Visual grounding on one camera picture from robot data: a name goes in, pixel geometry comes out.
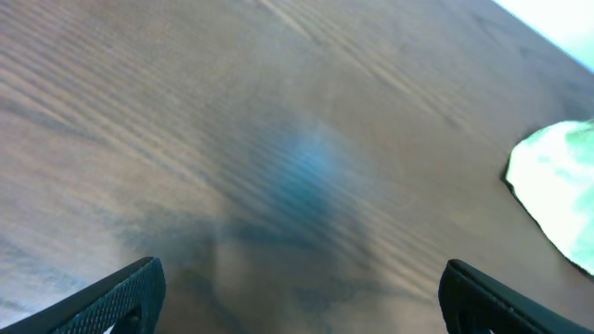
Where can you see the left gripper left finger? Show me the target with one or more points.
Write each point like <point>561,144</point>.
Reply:
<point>127,301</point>

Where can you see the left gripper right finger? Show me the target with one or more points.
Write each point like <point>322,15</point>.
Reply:
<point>473,302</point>

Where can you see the green cloth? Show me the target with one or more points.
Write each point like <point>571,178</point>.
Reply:
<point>551,174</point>

